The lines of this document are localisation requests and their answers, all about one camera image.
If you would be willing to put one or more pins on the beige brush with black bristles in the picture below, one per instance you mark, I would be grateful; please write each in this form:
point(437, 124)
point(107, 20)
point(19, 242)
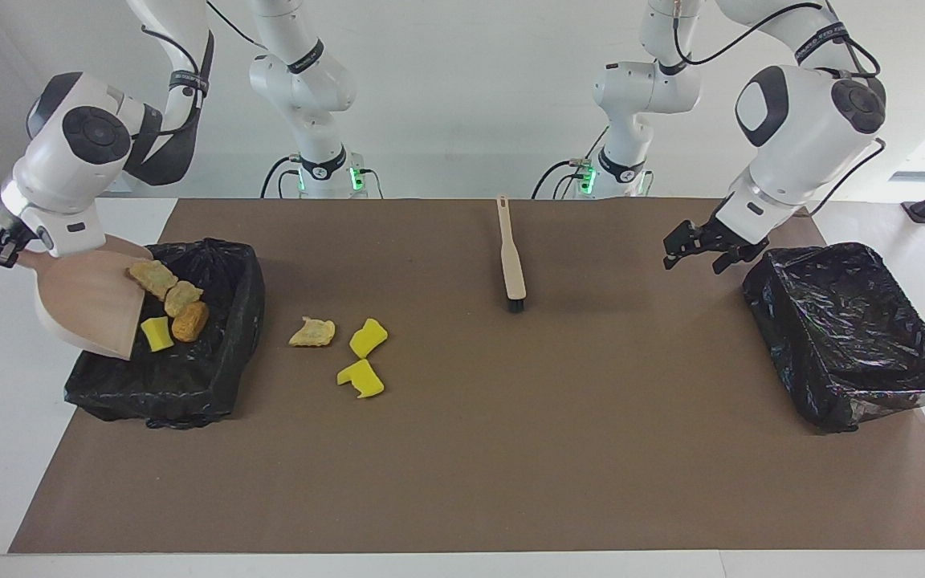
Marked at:
point(513, 265)

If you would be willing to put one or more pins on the brown oval foam chunk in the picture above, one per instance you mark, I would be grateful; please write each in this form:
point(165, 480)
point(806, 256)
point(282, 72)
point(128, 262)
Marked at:
point(191, 323)

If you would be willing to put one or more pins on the beige plastic dustpan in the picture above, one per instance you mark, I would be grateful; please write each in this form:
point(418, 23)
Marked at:
point(85, 305)

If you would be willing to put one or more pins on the rounded beige foam chunk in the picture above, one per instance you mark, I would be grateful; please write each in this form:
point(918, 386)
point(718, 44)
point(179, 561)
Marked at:
point(181, 299)

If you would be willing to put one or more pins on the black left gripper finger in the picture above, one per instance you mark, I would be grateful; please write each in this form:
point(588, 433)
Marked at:
point(731, 255)
point(687, 241)

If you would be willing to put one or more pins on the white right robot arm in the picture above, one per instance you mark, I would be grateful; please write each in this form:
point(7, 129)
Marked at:
point(69, 160)

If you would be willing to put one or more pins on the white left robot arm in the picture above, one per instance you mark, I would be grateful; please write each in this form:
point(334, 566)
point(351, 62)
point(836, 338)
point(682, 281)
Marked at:
point(800, 136)

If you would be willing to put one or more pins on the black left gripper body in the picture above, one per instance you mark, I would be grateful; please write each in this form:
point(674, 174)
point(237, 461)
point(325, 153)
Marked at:
point(739, 237)

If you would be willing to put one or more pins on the elongated beige foam chunk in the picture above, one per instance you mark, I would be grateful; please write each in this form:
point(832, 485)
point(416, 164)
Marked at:
point(153, 278)

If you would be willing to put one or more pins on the bin lined with black bag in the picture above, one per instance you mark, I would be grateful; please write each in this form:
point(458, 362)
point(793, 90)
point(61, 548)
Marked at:
point(848, 337)
point(189, 377)

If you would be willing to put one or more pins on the jagged beige foam chunk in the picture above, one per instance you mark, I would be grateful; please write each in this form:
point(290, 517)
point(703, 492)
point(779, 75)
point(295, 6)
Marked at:
point(311, 332)

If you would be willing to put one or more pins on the notched yellow sponge piece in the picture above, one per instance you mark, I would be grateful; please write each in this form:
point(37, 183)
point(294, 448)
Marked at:
point(362, 381)

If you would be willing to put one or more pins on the yellow sponge wedge piece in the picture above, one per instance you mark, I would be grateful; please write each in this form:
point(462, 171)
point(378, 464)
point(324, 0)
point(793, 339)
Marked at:
point(157, 335)

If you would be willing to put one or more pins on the brown table mat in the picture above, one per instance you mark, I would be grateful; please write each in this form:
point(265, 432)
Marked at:
point(462, 498)

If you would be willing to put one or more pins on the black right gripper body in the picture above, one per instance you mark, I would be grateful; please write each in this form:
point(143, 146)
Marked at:
point(6, 245)

